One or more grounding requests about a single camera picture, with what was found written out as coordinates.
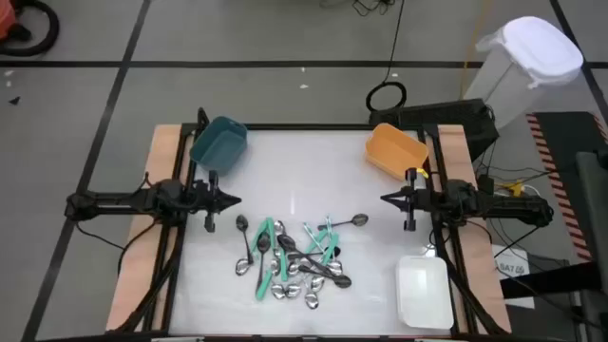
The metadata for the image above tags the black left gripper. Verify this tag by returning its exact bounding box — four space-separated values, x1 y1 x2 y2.
187 169 242 234

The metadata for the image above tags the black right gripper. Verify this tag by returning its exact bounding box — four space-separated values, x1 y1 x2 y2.
380 168 446 233

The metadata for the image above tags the black metal spoon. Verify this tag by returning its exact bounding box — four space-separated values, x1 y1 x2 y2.
287 245 342 261
235 214 254 266
255 232 273 295
297 263 353 290
316 213 370 232
276 233 336 279

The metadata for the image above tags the orange plastic bin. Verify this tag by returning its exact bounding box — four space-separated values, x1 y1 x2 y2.
364 123 430 182

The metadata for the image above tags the teal plastic bin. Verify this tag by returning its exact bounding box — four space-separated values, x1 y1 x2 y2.
189 115 249 176

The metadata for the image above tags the black computer tower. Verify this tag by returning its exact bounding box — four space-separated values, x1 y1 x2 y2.
369 98 501 161

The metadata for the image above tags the white plastic bin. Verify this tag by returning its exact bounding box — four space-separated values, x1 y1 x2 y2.
394 255 455 331

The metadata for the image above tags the white paper label sheet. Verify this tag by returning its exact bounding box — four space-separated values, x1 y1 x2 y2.
492 244 536 310

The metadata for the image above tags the black metal beam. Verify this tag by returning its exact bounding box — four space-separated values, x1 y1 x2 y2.
498 273 608 300

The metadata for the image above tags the black hazard striped mat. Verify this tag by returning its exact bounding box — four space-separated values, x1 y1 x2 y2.
524 111 608 262

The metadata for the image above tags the white lidded trash can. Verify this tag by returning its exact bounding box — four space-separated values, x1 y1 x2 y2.
463 15 584 129

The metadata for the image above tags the orange vacuum cleaner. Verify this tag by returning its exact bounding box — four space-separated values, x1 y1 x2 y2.
0 0 18 42

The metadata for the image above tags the black coiled hanging cable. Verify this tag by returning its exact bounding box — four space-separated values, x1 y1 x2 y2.
364 0 409 114

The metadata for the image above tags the yellow hanging cable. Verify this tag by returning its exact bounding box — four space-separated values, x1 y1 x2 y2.
458 0 490 101

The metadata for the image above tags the black vacuum hose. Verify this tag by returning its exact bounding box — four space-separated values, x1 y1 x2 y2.
0 0 61 58

